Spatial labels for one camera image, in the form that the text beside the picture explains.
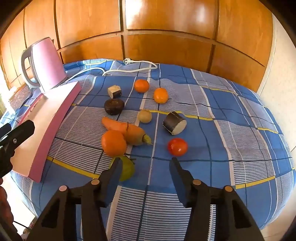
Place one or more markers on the patterned pink box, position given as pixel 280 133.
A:
pixel 19 96

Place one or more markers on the blue checked blanket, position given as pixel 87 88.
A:
pixel 208 162

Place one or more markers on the small orange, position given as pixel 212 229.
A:
pixel 141 85
pixel 160 95

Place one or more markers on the wooden wardrobe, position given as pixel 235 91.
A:
pixel 161 23

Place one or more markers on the large orange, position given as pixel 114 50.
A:
pixel 113 143

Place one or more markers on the potato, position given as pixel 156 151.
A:
pixel 144 116

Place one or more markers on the green tomato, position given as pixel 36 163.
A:
pixel 128 169

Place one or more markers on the dark brown round cake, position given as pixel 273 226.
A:
pixel 113 106

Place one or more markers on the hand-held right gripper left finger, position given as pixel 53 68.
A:
pixel 113 182

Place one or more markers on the pink electric kettle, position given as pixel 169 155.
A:
pixel 46 64

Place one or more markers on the carrot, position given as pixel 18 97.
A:
pixel 134 134

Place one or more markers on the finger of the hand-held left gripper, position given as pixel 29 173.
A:
pixel 22 133
pixel 4 130

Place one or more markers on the black radish cylinder piece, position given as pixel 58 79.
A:
pixel 173 121

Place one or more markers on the beige bread chunk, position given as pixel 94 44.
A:
pixel 114 91

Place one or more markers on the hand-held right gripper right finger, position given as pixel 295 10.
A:
pixel 179 184

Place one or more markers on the red tomato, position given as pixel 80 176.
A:
pixel 177 146

